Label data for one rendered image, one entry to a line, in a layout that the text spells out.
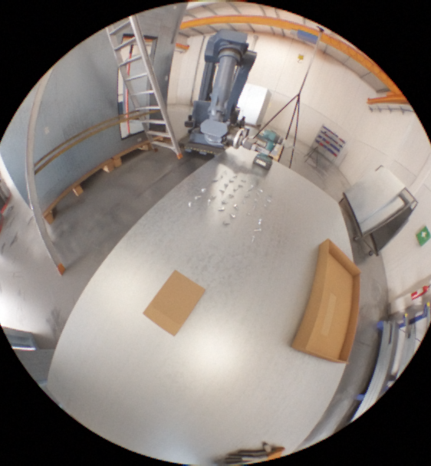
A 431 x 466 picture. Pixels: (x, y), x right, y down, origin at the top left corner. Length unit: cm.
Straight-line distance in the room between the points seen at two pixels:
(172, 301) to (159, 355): 15
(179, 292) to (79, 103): 212
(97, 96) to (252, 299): 233
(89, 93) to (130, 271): 208
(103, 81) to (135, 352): 235
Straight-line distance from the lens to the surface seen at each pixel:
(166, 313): 27
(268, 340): 40
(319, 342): 54
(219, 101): 102
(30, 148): 122
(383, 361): 343
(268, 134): 83
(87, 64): 225
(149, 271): 36
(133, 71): 669
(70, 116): 210
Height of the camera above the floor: 98
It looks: 55 degrees down
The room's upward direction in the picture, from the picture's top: 18 degrees clockwise
